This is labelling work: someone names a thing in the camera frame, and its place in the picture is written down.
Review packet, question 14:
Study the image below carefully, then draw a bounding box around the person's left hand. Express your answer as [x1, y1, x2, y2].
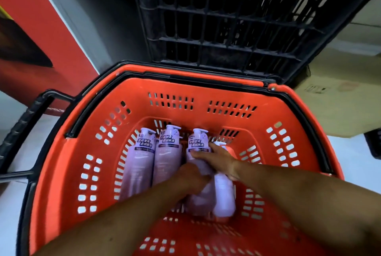
[172, 162, 212, 196]

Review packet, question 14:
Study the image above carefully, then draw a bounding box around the person's right hand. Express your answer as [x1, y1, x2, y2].
[190, 142, 241, 181]

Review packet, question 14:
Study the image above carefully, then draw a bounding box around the purple pump bottle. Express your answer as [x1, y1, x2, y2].
[213, 141, 236, 218]
[185, 128, 217, 216]
[119, 128, 157, 201]
[152, 125, 183, 186]

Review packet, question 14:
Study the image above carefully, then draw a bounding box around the person's right forearm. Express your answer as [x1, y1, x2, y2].
[232, 160, 381, 256]

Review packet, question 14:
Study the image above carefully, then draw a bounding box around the person's left forearm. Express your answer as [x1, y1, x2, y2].
[33, 172, 191, 256]

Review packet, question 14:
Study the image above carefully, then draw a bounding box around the red plastic shopping basket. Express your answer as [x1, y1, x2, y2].
[17, 62, 345, 256]

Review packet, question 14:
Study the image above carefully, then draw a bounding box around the black plastic crate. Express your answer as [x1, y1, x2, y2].
[129, 0, 381, 84]

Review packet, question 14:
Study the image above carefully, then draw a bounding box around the brown cardboard box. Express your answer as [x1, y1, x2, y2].
[292, 47, 381, 138]

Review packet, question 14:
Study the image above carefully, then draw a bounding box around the black object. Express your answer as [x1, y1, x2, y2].
[364, 128, 381, 160]

